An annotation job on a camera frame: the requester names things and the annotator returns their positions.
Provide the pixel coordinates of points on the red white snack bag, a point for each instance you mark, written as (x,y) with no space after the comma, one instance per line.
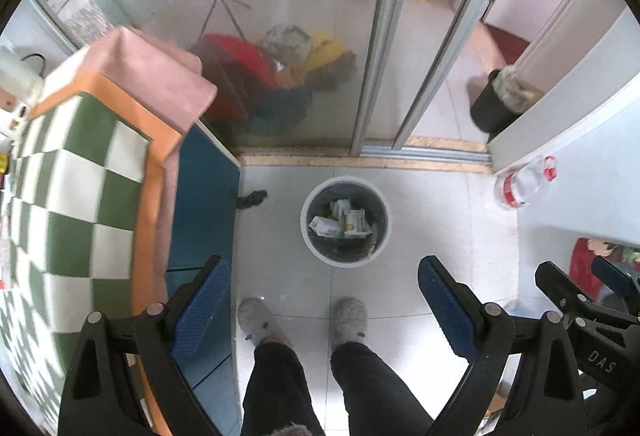
(355,224)

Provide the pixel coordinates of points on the pink white electric kettle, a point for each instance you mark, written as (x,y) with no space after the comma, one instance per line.
(20,89)

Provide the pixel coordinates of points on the pink cloth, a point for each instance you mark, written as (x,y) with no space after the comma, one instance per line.
(163,78)

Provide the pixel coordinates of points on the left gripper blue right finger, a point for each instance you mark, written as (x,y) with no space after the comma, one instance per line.
(459,313)

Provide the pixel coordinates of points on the left grey slipper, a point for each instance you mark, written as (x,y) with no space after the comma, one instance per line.
(258,324)

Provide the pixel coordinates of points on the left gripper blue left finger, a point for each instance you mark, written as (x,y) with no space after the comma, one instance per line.
(195,304)

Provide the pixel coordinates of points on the grey slipper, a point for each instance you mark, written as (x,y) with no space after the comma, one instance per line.
(258,324)
(349,323)

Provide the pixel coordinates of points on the sliding glass door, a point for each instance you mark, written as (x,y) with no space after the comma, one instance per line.
(306,73)

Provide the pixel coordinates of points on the clear plastic water bottle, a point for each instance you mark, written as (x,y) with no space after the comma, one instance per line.
(518,187)

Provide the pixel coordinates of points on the white round trash bin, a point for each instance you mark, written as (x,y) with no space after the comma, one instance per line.
(331,199)

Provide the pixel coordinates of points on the black trash bin outside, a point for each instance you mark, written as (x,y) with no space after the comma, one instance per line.
(502,101)

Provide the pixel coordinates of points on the red bag on floor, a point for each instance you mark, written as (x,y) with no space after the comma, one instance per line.
(580,264)

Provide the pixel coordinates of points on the dark rag on floor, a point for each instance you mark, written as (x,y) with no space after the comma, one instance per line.
(251,200)

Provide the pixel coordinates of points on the green white checkered tablecloth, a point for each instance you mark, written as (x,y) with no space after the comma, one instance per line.
(82,213)

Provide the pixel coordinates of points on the right grey slipper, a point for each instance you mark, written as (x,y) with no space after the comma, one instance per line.
(349,323)

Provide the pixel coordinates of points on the small white green box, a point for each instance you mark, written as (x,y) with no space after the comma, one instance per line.
(327,228)

